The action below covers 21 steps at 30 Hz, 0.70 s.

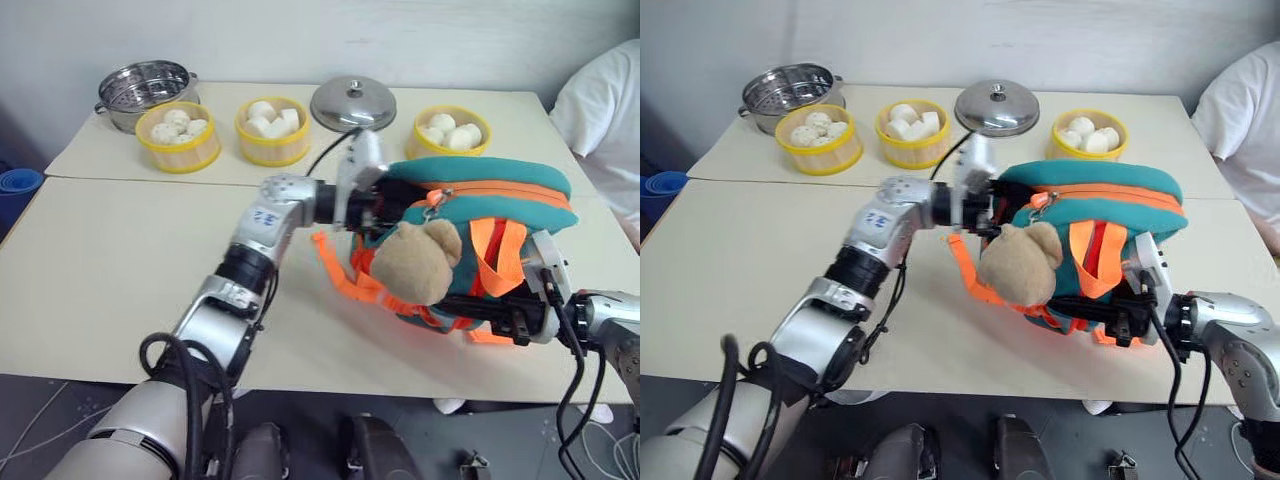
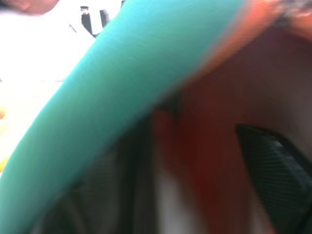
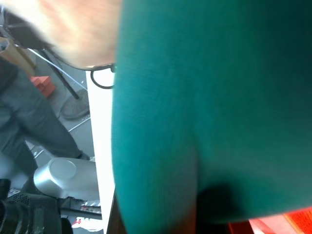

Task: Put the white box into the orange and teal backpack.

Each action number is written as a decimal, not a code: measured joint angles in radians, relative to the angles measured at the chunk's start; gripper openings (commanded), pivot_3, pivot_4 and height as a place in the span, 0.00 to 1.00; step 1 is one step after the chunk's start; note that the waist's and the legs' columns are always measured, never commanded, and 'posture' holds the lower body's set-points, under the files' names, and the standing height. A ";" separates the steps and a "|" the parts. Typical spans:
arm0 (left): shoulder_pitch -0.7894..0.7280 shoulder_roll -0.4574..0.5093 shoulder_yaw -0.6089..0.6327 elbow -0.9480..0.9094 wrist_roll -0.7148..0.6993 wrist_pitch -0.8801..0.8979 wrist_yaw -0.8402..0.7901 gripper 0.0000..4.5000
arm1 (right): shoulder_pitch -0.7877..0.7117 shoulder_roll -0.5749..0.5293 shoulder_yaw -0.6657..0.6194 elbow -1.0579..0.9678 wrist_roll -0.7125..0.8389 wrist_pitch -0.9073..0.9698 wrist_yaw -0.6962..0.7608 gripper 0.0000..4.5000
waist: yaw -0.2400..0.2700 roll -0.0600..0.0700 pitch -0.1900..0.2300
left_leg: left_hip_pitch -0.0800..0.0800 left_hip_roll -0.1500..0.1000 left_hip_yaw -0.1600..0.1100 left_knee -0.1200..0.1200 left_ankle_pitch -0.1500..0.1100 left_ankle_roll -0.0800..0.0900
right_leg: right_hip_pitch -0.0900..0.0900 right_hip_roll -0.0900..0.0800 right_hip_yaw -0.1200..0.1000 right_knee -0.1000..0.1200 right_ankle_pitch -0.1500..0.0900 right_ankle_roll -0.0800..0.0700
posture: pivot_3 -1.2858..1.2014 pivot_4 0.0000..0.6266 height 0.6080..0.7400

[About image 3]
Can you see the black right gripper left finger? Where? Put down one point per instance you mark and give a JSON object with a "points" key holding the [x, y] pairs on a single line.
{"points": [[23, 218]]}

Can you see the black tray with items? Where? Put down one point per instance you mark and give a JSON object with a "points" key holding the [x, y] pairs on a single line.
{"points": [[80, 206]]}

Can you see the silver robot body part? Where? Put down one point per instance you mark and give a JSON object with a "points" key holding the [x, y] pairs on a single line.
{"points": [[65, 176]]}

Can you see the round grey stand base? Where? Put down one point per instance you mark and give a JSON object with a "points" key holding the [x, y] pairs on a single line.
{"points": [[75, 107]]}

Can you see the person in dark grey clothes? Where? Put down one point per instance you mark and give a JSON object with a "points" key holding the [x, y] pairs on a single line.
{"points": [[26, 117]]}

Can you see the black stand pole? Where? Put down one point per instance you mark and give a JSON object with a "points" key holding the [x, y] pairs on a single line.
{"points": [[64, 78]]}

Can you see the brown cardboard box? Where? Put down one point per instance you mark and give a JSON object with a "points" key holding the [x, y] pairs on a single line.
{"points": [[14, 54]]}

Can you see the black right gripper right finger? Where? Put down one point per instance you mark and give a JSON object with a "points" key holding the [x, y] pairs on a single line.
{"points": [[214, 209]]}

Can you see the red and white packet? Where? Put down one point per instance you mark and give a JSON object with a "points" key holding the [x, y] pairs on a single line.
{"points": [[85, 223]]}

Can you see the teal green cloth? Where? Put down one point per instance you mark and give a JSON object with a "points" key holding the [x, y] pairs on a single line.
{"points": [[207, 102]]}

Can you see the orange red box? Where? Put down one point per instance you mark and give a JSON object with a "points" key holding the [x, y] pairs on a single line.
{"points": [[45, 85]]}

